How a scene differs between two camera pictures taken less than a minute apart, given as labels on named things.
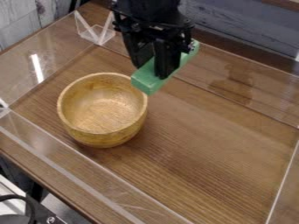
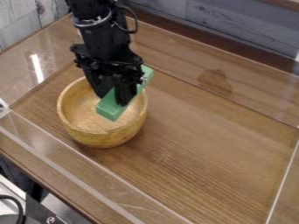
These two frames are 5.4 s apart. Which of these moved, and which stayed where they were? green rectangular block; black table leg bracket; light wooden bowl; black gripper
Moved: green rectangular block; black gripper
Stayed: light wooden bowl; black table leg bracket
